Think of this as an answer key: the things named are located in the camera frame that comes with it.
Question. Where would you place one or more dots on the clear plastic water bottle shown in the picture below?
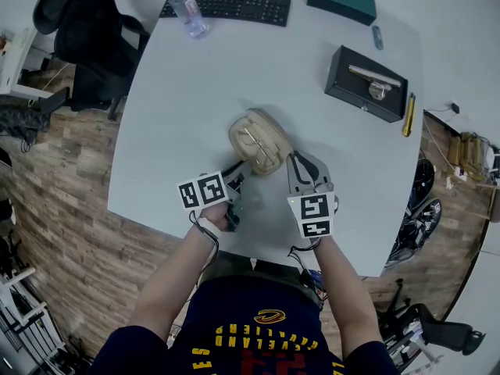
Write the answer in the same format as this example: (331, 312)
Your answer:
(187, 10)

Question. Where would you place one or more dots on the person's left hand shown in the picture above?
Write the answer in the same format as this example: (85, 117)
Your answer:
(214, 215)

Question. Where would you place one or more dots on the person's navy printed shirt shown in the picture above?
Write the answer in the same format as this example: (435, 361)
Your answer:
(250, 346)

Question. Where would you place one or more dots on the black box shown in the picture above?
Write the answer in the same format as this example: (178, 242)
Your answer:
(351, 90)

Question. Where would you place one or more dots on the white shelf unit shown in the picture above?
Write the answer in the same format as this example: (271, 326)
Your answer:
(11, 65)

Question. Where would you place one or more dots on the black wheeled machine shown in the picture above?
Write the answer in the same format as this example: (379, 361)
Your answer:
(422, 217)

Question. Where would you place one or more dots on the white metal rack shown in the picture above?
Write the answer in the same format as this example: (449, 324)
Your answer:
(23, 318)

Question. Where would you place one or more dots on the beige glasses case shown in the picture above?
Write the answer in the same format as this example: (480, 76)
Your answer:
(279, 135)

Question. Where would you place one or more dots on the silver metal clip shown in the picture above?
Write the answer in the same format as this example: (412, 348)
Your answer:
(375, 77)

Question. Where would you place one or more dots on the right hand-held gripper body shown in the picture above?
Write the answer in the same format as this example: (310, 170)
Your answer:
(312, 209)

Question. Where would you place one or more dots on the person's olive trousers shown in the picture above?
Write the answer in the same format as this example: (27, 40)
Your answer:
(234, 266)

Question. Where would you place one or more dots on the pile of wooden parts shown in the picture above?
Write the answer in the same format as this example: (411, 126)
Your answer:
(470, 154)

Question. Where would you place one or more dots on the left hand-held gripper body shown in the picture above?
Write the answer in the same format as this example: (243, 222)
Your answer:
(203, 191)

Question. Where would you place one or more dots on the black keyboard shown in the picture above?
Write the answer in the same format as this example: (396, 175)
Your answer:
(242, 6)

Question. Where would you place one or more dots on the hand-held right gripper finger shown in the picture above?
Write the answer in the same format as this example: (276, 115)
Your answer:
(312, 166)
(291, 170)

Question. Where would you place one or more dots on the person's left forearm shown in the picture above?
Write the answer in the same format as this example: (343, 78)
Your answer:
(172, 276)

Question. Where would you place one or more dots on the yellow utility knife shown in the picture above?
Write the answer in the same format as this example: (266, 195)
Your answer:
(409, 117)

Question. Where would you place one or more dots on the person's right forearm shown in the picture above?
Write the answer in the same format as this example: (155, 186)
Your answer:
(340, 287)

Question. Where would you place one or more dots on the black office chair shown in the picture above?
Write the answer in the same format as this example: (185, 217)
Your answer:
(441, 326)
(93, 41)

